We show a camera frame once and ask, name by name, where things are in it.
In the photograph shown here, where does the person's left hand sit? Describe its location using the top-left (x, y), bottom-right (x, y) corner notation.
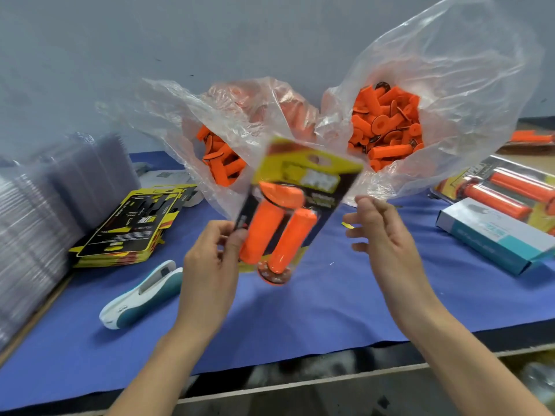
top-left (172, 221), bottom-right (250, 345)

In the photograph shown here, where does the person's right hand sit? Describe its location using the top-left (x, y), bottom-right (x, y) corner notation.
top-left (344, 195), bottom-right (445, 333)

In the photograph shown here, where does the teal hand stapler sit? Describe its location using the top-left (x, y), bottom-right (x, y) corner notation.
top-left (99, 259), bottom-right (185, 330)

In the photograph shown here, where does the orange grip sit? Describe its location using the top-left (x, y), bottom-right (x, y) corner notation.
top-left (458, 180), bottom-right (532, 222)
top-left (490, 167), bottom-right (555, 205)
top-left (238, 181), bottom-right (306, 267)
top-left (258, 207), bottom-right (319, 285)

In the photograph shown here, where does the yellow black backing card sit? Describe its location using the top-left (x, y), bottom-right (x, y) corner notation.
top-left (236, 141), bottom-right (364, 276)

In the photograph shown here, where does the stack of clear blister shells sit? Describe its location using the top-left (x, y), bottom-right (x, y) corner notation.
top-left (0, 134), bottom-right (140, 352)

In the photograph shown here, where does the person's right forearm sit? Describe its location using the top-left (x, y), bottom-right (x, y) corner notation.
top-left (408, 303), bottom-right (547, 416)

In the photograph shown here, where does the stack of yellow black cards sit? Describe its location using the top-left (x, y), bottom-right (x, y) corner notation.
top-left (69, 186), bottom-right (199, 269)

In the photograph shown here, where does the teal white cardboard box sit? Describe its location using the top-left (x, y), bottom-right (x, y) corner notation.
top-left (435, 197), bottom-right (555, 276)

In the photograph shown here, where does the white printed paper sheet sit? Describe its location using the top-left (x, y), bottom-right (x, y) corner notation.
top-left (139, 169), bottom-right (205, 207)

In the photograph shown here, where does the large clear plastic bag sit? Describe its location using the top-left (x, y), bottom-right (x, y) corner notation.
top-left (316, 0), bottom-right (543, 205)

